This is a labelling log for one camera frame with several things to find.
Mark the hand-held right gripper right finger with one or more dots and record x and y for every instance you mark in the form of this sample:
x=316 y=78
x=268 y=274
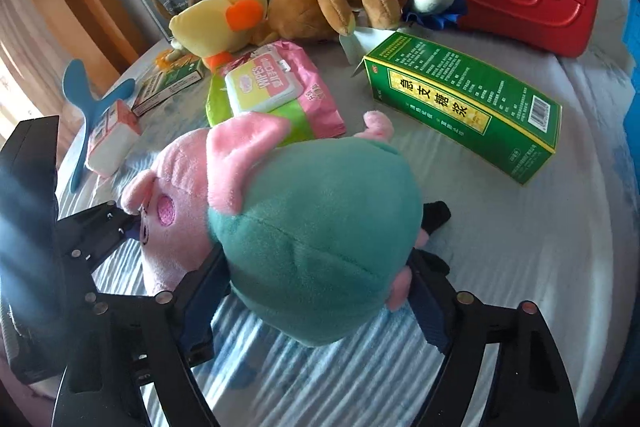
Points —
x=425 y=312

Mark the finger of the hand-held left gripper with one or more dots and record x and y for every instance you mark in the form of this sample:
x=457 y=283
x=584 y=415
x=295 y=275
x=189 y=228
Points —
x=107 y=227
x=82 y=279

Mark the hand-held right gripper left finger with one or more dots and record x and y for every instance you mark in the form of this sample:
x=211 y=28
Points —
x=202 y=307

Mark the pink pig plush green dress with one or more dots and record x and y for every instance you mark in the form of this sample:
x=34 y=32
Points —
x=310 y=232

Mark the pink wet wipes pack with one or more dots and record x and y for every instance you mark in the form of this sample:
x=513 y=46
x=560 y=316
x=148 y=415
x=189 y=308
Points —
x=280 y=82

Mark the blue storage bin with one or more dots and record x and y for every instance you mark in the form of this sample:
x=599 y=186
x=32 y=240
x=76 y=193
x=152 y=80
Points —
x=631 y=49

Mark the small white red carton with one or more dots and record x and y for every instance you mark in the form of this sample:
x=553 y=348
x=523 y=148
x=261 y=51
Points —
x=110 y=142

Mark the grey striped bed sheet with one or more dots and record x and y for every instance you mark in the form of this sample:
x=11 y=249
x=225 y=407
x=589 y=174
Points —
x=500 y=257

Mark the green black flat box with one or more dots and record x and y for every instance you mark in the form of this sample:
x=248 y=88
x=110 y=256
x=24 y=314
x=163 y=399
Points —
x=167 y=84

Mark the green medicine box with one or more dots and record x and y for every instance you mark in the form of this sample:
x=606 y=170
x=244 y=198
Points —
x=465 y=107

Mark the yellow duck plush green hood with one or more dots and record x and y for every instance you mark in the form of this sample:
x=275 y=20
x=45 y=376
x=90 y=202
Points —
x=210 y=22

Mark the white paper hang tag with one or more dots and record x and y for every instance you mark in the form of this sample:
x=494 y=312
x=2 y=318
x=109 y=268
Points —
x=362 y=44

